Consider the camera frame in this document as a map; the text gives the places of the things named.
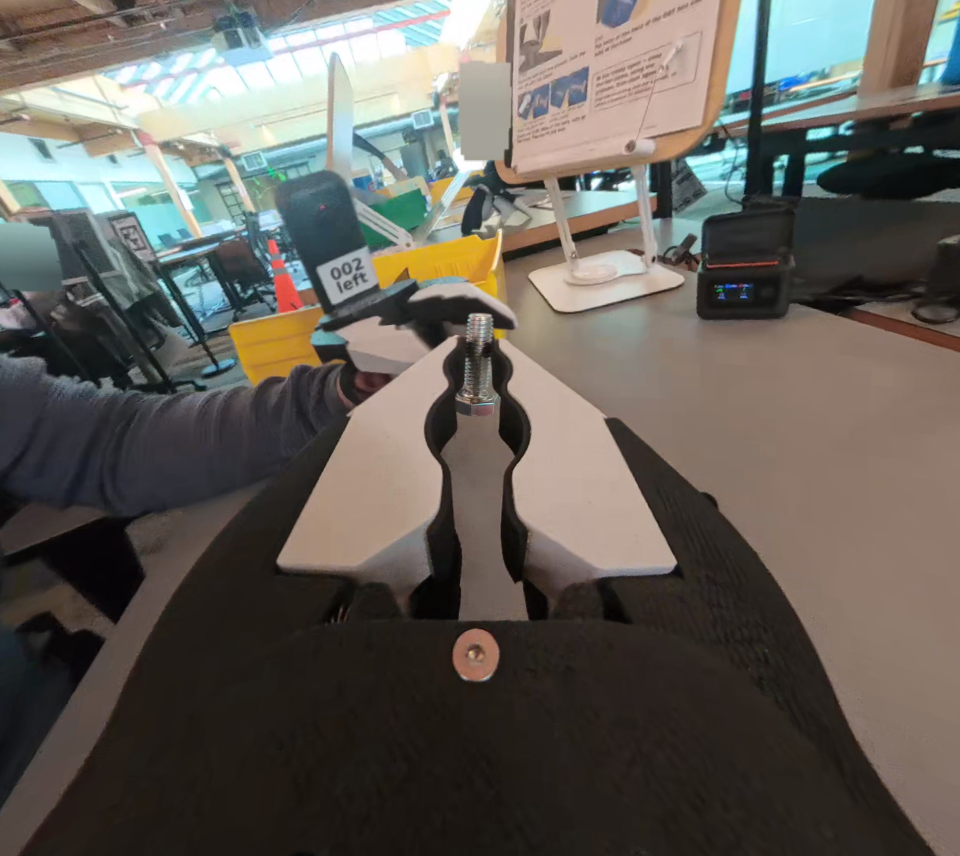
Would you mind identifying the person's left forearm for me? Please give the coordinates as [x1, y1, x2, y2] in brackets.
[0, 355, 354, 519]

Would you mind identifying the orange traffic cone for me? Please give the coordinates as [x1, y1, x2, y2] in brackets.
[266, 239, 305, 314]

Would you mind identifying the black white marker sign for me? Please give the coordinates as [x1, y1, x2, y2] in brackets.
[105, 211, 159, 264]

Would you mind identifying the person's left hand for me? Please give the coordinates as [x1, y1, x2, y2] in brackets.
[339, 364, 391, 412]

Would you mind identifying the thin board on white stand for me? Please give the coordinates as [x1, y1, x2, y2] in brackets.
[324, 52, 415, 251]

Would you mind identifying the black stool seat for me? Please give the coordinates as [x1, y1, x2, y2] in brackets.
[816, 151, 960, 200]

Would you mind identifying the wooden instruction board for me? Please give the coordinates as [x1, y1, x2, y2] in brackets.
[495, 0, 759, 185]

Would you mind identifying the small black display device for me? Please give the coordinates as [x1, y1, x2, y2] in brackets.
[696, 202, 798, 322]

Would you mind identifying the black white gripper holder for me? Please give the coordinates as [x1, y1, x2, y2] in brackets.
[459, 184, 534, 238]

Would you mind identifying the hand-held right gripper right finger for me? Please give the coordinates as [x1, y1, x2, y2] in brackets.
[496, 338, 678, 593]

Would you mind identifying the black vertical pole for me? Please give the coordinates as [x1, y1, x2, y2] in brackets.
[742, 0, 785, 204]

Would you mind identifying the black coat rack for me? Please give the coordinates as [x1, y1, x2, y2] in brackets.
[30, 211, 237, 392]

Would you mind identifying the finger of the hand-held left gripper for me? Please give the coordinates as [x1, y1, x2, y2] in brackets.
[405, 280, 520, 348]
[346, 319, 444, 377]

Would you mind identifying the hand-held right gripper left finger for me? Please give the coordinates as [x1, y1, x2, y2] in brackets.
[276, 337, 462, 602]

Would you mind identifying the white board stand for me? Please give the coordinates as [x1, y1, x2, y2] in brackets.
[528, 162, 687, 314]

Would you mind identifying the brown office chair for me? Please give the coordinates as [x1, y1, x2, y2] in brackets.
[213, 237, 275, 320]

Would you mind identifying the black device box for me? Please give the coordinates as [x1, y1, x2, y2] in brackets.
[926, 237, 960, 324]

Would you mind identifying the ceiling projector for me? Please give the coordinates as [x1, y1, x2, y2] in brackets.
[212, 8, 267, 58]

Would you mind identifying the silver hex bolt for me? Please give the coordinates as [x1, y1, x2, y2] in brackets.
[454, 313, 499, 419]

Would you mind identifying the yellow plastic bin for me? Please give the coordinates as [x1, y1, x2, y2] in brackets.
[228, 229, 507, 386]

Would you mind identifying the green plastic bin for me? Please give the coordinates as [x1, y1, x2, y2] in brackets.
[360, 187, 429, 245]

